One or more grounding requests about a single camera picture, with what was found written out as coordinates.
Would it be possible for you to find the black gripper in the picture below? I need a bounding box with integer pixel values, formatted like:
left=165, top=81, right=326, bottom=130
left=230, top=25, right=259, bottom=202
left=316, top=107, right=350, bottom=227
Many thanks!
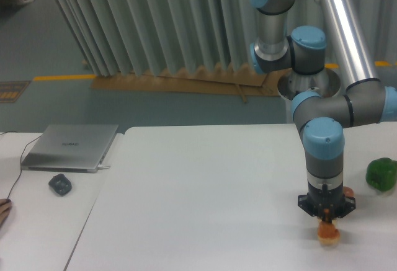
left=297, top=183, right=356, bottom=223

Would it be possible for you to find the orange bread loaf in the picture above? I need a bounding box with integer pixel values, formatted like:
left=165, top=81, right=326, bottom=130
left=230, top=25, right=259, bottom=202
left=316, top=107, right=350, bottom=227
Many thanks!
left=317, top=218, right=341, bottom=246

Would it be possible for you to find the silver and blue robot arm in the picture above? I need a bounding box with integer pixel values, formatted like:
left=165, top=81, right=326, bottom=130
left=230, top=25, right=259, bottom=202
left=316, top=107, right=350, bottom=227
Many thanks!
left=249, top=0, right=396, bottom=222

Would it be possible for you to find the person's hand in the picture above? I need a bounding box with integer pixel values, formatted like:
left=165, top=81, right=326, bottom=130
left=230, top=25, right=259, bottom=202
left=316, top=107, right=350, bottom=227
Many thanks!
left=0, top=198, right=12, bottom=226

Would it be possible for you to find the brown egg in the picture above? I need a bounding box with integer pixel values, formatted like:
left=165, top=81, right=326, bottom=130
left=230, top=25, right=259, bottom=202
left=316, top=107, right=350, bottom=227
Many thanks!
left=342, top=186, right=354, bottom=197

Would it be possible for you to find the green bell pepper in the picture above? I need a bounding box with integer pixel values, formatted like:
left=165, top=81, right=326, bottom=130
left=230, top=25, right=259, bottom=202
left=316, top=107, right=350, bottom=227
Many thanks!
left=365, top=158, right=396, bottom=192

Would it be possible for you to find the brown cardboard sheet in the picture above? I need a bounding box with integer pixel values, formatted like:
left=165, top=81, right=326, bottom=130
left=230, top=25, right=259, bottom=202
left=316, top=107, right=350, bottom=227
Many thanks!
left=91, top=63, right=289, bottom=102

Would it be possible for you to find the silver closed laptop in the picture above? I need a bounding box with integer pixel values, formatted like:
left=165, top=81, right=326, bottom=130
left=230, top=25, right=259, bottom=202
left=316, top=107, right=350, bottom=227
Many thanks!
left=21, top=124, right=118, bottom=172

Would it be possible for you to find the small black controller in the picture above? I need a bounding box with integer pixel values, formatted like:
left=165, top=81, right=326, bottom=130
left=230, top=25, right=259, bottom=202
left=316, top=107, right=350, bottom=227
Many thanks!
left=48, top=174, right=73, bottom=197

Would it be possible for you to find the pale green folding curtain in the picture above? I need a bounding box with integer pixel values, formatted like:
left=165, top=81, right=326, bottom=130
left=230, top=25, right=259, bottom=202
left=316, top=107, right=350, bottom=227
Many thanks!
left=37, top=0, right=397, bottom=78

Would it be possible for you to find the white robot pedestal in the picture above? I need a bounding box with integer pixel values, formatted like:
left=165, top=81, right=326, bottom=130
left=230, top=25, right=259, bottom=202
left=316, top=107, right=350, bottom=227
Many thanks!
left=277, top=68, right=341, bottom=123

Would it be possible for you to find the black cable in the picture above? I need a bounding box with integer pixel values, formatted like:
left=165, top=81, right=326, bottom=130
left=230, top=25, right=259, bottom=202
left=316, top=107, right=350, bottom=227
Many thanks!
left=0, top=130, right=44, bottom=200

